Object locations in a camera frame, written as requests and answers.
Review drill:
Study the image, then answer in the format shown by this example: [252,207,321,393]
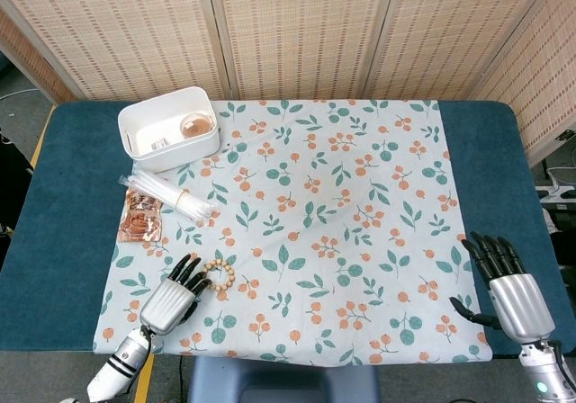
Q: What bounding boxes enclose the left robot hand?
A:
[139,253,213,336]

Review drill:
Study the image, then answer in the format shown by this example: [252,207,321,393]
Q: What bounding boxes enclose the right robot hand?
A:
[449,230,556,345]

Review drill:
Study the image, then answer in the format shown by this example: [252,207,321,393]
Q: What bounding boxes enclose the wooden bead bracelet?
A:
[201,258,237,292]

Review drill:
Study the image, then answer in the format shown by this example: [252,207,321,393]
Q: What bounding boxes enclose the brown snack packet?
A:
[119,185,166,245]

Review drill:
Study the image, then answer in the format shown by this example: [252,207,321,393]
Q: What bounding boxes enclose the bundle of clear straws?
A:
[117,172,217,224]

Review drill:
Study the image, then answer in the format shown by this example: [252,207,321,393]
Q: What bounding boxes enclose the white plastic bin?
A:
[117,85,221,174]

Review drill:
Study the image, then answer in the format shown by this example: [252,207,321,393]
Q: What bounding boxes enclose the blue velvet table cover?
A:
[0,100,576,359]

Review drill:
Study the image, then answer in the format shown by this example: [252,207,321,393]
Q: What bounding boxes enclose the clear round dome cup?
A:
[179,112,214,139]

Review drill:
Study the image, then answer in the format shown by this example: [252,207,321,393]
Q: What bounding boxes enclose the floral print tablecloth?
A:
[92,99,494,368]

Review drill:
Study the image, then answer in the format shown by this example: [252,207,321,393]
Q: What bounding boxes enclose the black equipment beside table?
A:
[0,126,35,237]

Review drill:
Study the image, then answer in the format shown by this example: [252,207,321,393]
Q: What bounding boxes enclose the bamboo folding screen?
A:
[0,0,576,168]

